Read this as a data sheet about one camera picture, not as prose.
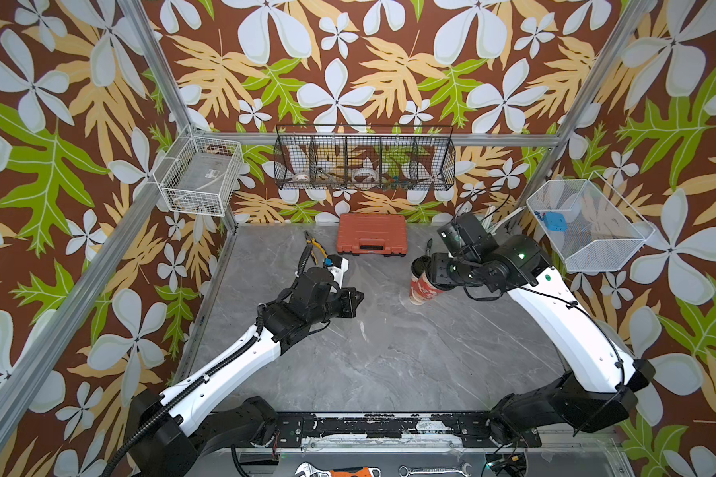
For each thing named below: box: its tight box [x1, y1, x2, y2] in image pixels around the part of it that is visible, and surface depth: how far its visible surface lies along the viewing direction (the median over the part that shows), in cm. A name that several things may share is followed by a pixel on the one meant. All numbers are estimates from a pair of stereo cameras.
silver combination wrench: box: [397, 464, 473, 477], surface depth 70 cm
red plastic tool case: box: [336, 212, 408, 258], surface depth 111 cm
